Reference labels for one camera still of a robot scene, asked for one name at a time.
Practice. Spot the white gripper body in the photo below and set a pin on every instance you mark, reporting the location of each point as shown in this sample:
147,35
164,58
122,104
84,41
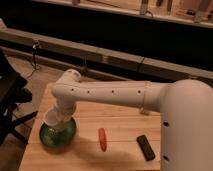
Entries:
65,109

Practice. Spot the white ceramic cup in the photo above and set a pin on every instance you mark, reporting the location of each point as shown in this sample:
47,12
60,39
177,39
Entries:
53,121

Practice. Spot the white box under arm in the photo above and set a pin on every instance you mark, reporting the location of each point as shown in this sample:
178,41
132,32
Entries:
144,111

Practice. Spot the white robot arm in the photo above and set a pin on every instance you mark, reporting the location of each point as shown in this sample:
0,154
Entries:
186,108

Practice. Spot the green ceramic bowl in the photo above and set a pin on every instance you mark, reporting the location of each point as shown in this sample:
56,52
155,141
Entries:
52,138

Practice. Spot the red chili pepper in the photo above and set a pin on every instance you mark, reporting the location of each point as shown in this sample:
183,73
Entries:
102,139

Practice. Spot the wooden cutting board table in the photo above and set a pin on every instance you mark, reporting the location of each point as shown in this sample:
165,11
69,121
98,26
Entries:
122,125

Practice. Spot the black office chair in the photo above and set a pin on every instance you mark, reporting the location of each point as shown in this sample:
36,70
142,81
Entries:
12,91

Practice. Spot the black rectangular block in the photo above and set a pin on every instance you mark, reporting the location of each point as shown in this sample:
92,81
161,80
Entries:
145,147

